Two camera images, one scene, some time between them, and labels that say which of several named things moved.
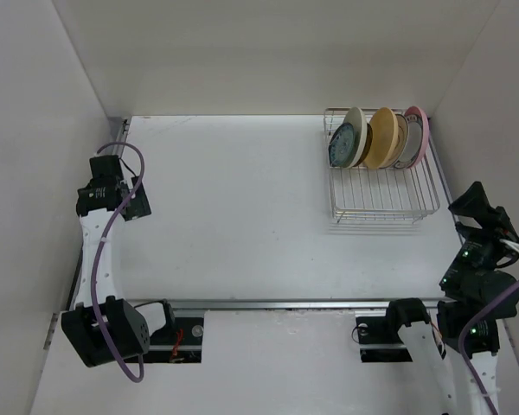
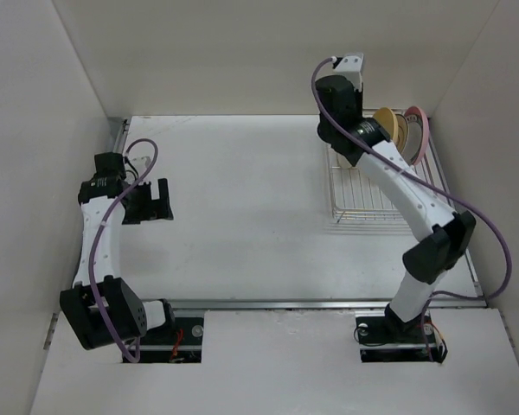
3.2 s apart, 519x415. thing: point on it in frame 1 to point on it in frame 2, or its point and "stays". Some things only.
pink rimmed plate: (419, 136) stays
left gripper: (138, 207) to (154, 208)
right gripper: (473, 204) to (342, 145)
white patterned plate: (403, 133) stays
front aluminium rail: (265, 303) stays
